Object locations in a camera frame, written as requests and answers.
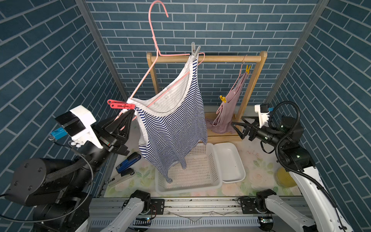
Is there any blue stapler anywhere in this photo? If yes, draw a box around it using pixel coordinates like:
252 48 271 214
116 152 142 174

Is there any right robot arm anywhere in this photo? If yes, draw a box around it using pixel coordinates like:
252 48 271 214
231 101 353 232

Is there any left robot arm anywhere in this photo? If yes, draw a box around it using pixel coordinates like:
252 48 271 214
4 110 134 232

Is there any white stapler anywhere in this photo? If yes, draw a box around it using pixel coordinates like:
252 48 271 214
108 168 135 187

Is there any blue white striped tank top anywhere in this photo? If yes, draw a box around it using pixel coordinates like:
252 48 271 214
127 56 208 183

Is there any pink hanger with pink top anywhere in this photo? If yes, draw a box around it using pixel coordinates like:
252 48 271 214
215 55 249 115

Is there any wooden clothes rack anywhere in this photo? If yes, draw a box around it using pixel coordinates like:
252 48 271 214
146 51 268 144

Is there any white plastic basket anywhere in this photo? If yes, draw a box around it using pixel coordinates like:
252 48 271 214
155 143 223 195

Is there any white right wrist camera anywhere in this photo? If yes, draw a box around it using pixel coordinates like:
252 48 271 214
254 104 274 128

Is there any grey clothespin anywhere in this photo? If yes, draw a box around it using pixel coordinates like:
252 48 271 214
191 42 201 57

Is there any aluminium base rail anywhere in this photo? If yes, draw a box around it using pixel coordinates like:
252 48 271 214
86 195 314 232

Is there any white plastic tray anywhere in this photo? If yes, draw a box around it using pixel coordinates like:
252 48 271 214
214 143 246 184

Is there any pink wire hanger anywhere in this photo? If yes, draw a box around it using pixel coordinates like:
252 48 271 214
115 0 206 122

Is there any aluminium corner post left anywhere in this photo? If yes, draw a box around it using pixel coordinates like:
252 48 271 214
75 0 128 100

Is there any yellow clothespin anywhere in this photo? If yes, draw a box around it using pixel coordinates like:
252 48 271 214
219 95 227 103
245 65 252 74

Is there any pink tank top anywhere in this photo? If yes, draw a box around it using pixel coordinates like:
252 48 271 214
206 72 249 134

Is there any red clothespin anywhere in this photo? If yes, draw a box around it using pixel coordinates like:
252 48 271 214
107 100 135 110

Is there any aluminium corner post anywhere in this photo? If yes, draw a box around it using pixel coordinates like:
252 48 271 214
264 0 329 103
75 0 128 100

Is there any yellow clothespin lower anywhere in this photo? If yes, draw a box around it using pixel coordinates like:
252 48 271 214
219 95 227 103

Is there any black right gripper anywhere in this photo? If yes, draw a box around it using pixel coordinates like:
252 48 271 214
231 116 283 151

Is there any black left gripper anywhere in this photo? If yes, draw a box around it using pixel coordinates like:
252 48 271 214
67 107 134 189

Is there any aluminium corner post right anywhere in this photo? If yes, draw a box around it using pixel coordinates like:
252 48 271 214
264 0 329 103

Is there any yellow clothespin upper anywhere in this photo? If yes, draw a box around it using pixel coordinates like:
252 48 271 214
245 65 252 74

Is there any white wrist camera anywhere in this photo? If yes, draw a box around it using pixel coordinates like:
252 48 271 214
55 105 103 149
254 104 274 128

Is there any yellow cup with pens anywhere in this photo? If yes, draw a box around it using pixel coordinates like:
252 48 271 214
274 167 297 188

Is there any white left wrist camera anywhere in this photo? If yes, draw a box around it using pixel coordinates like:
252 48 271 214
55 105 103 149

